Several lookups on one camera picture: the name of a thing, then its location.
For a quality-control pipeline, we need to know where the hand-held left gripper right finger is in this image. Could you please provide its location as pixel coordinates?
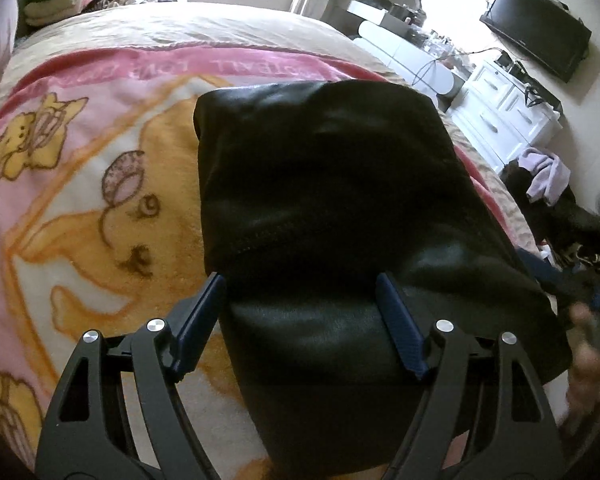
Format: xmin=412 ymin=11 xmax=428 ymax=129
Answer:
xmin=375 ymin=272 xmax=566 ymax=480

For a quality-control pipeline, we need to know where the black flat television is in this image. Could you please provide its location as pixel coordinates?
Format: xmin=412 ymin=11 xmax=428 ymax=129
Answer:
xmin=480 ymin=0 xmax=594 ymax=84

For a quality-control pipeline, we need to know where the white rounded table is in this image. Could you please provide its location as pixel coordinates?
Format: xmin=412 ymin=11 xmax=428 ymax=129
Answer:
xmin=355 ymin=20 xmax=459 ymax=99

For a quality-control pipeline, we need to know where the pink cartoon printed blanket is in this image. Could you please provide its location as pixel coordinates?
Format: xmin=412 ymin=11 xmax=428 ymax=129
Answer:
xmin=0 ymin=45 xmax=481 ymax=480

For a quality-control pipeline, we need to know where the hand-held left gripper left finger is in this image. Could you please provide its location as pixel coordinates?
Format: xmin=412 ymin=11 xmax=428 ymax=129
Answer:
xmin=34 ymin=272 xmax=227 ymax=480

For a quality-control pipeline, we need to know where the black cable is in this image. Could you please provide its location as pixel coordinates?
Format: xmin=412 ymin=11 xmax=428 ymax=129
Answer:
xmin=412 ymin=46 xmax=502 ymax=87

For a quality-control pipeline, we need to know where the black leather jacket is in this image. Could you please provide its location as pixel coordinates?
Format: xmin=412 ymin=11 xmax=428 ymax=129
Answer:
xmin=192 ymin=79 xmax=573 ymax=480

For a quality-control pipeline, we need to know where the white vanity shelf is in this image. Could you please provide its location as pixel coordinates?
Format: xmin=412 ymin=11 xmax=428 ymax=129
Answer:
xmin=337 ymin=0 xmax=427 ymax=41

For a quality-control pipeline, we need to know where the bed with beige sheet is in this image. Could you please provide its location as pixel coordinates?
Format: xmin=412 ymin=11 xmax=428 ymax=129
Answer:
xmin=5 ymin=2 xmax=537 ymax=261

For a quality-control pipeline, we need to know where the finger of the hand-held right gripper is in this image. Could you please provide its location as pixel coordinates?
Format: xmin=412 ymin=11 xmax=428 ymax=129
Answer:
xmin=517 ymin=250 xmax=588 ymax=306

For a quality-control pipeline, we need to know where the white drawer cabinet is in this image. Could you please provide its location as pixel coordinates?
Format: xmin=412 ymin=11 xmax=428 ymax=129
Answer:
xmin=450 ymin=57 xmax=564 ymax=172

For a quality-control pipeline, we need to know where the dark clothes heap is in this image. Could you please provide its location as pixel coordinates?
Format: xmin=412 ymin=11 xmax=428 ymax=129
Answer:
xmin=500 ymin=160 xmax=600 ymax=272

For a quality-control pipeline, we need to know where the light purple cloth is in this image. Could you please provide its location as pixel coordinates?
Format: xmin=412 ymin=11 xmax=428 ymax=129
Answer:
xmin=525 ymin=147 xmax=574 ymax=207

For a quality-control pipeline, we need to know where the group of cosmetic bottles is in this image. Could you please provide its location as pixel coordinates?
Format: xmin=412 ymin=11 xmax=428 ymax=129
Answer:
xmin=409 ymin=27 xmax=477 ymax=69

